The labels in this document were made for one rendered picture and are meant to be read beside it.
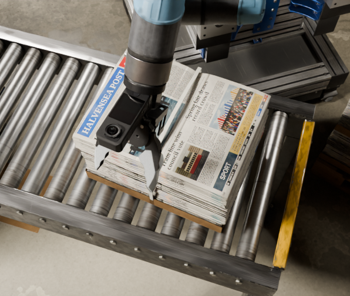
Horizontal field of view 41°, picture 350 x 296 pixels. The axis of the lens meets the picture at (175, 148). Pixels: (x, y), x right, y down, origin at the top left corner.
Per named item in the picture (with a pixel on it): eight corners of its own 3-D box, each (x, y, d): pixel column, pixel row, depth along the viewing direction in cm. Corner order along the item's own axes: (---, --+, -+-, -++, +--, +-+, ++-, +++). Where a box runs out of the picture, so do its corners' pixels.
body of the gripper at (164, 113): (164, 134, 88) (177, 76, 82) (145, 155, 81) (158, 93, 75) (127, 120, 90) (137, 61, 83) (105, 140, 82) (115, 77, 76)
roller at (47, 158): (103, 71, 148) (101, 61, 144) (37, 205, 127) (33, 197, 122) (88, 68, 149) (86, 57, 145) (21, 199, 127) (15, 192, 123)
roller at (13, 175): (84, 67, 149) (81, 56, 145) (16, 198, 128) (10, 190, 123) (69, 63, 150) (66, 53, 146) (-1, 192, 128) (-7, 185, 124)
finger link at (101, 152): (109, 158, 93) (134, 130, 88) (94, 173, 88) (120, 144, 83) (97, 147, 93) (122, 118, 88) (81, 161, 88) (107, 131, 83)
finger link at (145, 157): (175, 178, 89) (163, 134, 86) (163, 195, 85) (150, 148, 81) (160, 179, 91) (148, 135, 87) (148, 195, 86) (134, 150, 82)
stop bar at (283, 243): (315, 125, 133) (316, 121, 131) (284, 272, 113) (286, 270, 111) (303, 122, 133) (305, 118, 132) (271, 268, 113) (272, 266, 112)
